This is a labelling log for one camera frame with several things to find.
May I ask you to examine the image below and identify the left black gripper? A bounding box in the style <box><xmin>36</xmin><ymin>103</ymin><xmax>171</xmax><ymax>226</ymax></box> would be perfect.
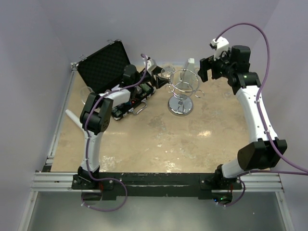
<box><xmin>133</xmin><ymin>65</ymin><xmax>170</xmax><ymax>89</ymax></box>

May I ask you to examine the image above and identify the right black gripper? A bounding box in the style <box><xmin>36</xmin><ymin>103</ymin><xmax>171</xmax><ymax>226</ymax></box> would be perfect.
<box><xmin>199</xmin><ymin>48</ymin><xmax>235</xmax><ymax>82</ymax></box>

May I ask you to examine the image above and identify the clear wine glass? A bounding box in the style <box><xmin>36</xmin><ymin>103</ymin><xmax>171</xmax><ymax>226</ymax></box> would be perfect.
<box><xmin>79</xmin><ymin>86</ymin><xmax>93</xmax><ymax>104</ymax></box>
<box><xmin>223</xmin><ymin>92</ymin><xmax>233</xmax><ymax>99</ymax></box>

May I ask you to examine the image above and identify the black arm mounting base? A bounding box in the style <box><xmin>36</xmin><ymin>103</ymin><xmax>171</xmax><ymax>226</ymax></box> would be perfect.
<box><xmin>72</xmin><ymin>171</ymin><xmax>242</xmax><ymax>200</ymax></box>

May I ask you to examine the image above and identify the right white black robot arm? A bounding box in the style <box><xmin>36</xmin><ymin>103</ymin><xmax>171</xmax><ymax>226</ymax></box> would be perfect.
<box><xmin>198</xmin><ymin>45</ymin><xmax>287</xmax><ymax>189</ymax></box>

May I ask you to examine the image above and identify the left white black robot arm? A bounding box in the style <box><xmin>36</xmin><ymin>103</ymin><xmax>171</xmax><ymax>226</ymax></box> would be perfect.
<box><xmin>77</xmin><ymin>59</ymin><xmax>163</xmax><ymax>189</ymax></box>

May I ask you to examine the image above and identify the chrome wine glass rack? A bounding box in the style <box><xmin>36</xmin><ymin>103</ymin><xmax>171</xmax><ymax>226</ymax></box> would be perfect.
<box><xmin>167</xmin><ymin>69</ymin><xmax>205</xmax><ymax>116</ymax></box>

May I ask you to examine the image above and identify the green chip stack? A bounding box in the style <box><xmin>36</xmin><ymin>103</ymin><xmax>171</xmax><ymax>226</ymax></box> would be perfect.
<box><xmin>140</xmin><ymin>83</ymin><xmax>154</xmax><ymax>94</ymax></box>

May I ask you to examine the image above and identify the black poker chip case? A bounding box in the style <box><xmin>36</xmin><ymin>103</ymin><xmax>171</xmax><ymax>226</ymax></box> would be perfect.
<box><xmin>77</xmin><ymin>40</ymin><xmax>155</xmax><ymax>120</ymax></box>

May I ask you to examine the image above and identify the white grey handheld tool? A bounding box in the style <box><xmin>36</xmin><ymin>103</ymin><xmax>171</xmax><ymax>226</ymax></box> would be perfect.
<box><xmin>65</xmin><ymin>109</ymin><xmax>83</xmax><ymax>130</ymax></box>

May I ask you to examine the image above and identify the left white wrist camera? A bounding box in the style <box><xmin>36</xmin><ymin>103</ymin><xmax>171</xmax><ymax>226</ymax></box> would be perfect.
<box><xmin>143</xmin><ymin>57</ymin><xmax>157</xmax><ymax>75</ymax></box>

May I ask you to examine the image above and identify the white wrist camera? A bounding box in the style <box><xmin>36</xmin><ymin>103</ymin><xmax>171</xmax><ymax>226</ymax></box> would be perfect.
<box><xmin>209</xmin><ymin>36</ymin><xmax>229</xmax><ymax>61</ymax></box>
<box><xmin>143</xmin><ymin>57</ymin><xmax>157</xmax><ymax>75</ymax></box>

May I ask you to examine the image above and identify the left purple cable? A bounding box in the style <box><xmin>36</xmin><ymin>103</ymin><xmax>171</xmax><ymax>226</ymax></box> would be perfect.
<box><xmin>80</xmin><ymin>53</ymin><xmax>152</xmax><ymax>212</ymax></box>

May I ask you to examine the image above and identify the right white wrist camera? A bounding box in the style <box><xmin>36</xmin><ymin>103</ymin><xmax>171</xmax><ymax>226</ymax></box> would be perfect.
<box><xmin>209</xmin><ymin>36</ymin><xmax>229</xmax><ymax>61</ymax></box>

